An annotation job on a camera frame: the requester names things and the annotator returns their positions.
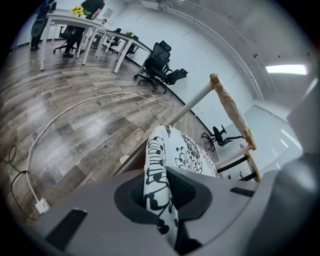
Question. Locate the white power adapter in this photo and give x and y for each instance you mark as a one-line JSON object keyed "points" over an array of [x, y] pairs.
{"points": [[43, 206]]}

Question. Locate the white table with sunflowers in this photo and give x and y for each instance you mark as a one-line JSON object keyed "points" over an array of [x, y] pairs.
{"points": [[72, 21]]}

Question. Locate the brown seat wooden chair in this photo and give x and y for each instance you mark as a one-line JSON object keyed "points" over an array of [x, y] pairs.
{"points": [[233, 112]]}

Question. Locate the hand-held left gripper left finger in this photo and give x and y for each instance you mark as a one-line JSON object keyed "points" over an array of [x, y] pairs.
{"points": [[100, 200]]}

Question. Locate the large black office chair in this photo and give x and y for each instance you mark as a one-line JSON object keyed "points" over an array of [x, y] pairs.
{"points": [[156, 58]]}

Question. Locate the long white desk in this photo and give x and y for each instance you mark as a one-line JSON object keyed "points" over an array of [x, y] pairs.
{"points": [[125, 42]]}

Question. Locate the black white floral fabric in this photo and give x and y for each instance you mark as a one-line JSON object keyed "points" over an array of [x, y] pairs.
{"points": [[155, 162]]}

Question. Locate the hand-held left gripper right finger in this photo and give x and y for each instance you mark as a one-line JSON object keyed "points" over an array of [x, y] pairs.
{"points": [[300, 180]]}

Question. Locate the reclined black office chair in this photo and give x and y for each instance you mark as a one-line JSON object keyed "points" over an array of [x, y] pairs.
{"points": [[175, 76]]}

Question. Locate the yellow sunflower bouquet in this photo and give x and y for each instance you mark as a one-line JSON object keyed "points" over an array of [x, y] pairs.
{"points": [[77, 10]]}

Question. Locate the rectangular ceiling light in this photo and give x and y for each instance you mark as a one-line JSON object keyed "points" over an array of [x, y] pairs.
{"points": [[286, 69]]}

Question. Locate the small green plant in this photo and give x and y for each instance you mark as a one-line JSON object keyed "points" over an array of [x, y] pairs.
{"points": [[129, 34]]}

